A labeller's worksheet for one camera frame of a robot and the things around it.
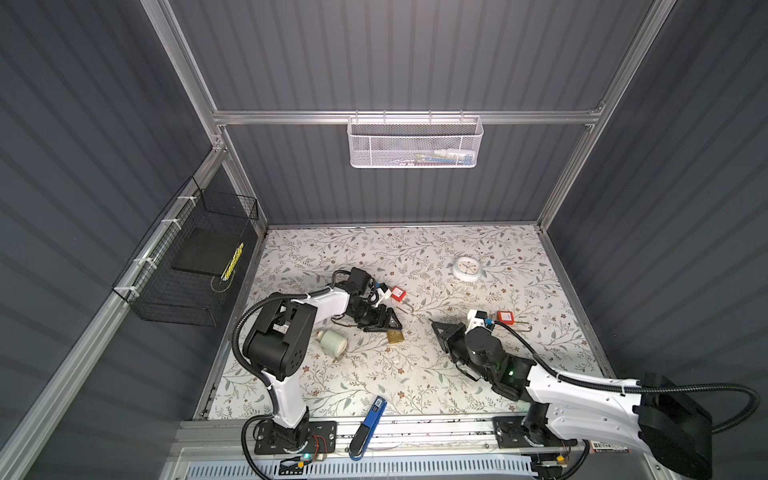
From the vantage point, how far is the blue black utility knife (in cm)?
70

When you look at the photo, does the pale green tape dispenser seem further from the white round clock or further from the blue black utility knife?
the white round clock

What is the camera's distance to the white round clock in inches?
40.9

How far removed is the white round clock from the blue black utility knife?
1.60 ft
